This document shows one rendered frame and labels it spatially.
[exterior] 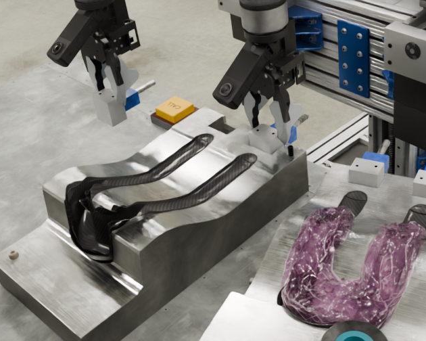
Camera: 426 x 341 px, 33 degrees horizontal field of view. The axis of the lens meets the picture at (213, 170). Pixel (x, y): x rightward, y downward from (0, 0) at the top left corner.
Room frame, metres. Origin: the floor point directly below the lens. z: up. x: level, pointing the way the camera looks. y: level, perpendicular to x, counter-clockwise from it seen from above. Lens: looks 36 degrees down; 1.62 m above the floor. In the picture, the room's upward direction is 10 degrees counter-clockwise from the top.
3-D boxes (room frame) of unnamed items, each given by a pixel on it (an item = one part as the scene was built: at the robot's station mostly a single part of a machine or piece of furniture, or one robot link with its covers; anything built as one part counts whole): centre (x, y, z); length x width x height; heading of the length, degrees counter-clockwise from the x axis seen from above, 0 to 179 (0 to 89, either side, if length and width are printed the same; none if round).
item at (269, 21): (1.06, -0.12, 1.13); 0.08 x 0.08 x 0.05
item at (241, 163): (0.95, 0.09, 0.92); 0.35 x 0.16 x 0.09; 129
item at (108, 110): (1.23, 0.14, 0.93); 0.13 x 0.05 x 0.05; 129
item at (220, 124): (1.13, -0.04, 0.87); 0.05 x 0.05 x 0.04; 39
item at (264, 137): (1.07, -0.14, 0.89); 0.13 x 0.05 x 0.05; 129
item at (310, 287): (0.73, -0.18, 0.90); 0.26 x 0.18 x 0.08; 146
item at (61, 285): (0.95, 0.11, 0.87); 0.50 x 0.26 x 0.14; 129
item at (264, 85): (1.07, -0.13, 1.05); 0.09 x 0.08 x 0.12; 129
